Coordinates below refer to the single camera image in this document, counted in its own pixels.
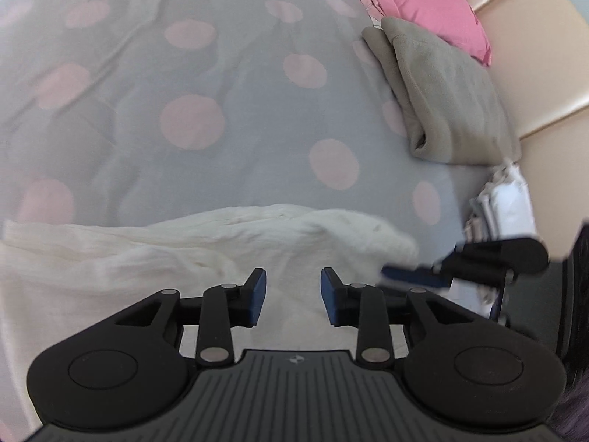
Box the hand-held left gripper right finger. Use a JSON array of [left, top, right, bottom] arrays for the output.
[[320, 267, 485, 368]]

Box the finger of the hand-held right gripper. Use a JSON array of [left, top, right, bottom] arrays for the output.
[[382, 260, 461, 290]]

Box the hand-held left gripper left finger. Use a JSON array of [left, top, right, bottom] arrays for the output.
[[113, 267, 268, 368]]

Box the white knit garment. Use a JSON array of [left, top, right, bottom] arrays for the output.
[[0, 203, 500, 424]]

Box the folded white garment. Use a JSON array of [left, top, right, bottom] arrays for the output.
[[464, 159, 538, 245]]

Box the person's dark clothing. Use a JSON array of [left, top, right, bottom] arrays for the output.
[[543, 221, 589, 442]]

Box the folded taupe fleece blanket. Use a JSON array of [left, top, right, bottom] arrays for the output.
[[361, 17, 522, 165]]

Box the cream padded headboard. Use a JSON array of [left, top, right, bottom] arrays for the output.
[[439, 0, 589, 259]]

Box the grey pink-dotted bed sheet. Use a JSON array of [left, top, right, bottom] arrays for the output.
[[0, 0, 475, 259]]

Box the pink pillow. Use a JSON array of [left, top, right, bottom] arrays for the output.
[[341, 0, 493, 66]]

